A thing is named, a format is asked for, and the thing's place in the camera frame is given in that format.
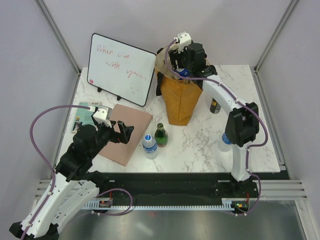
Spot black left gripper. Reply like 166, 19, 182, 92
88, 114, 134, 159

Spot blue white drink carton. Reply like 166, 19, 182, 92
175, 68, 190, 80

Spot black drink can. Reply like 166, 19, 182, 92
209, 98, 221, 114

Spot clear water bottle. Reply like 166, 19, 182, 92
142, 134, 158, 160
217, 132, 232, 153

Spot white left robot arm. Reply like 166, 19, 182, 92
9, 120, 134, 240

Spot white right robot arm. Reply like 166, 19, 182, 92
164, 40, 262, 197

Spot yellow canvas tote bag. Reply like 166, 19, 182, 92
154, 48, 203, 126

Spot pink notebook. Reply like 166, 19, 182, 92
99, 104, 153, 166

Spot green glass bottle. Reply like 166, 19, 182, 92
154, 123, 169, 147

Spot teal booklet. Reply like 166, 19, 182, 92
71, 102, 102, 134

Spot small whiteboard with writing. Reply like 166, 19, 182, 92
87, 33, 156, 107

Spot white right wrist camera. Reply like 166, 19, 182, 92
174, 31, 192, 54

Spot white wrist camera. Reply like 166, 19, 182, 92
89, 105, 113, 128
174, 31, 192, 54

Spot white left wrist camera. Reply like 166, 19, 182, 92
89, 105, 113, 128

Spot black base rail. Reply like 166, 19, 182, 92
84, 170, 290, 199

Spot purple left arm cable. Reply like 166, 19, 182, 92
19, 104, 95, 238

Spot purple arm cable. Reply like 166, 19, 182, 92
19, 104, 95, 238
163, 37, 268, 216

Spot white cable duct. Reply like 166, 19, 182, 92
81, 199, 249, 211

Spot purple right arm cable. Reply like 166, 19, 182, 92
163, 37, 268, 216

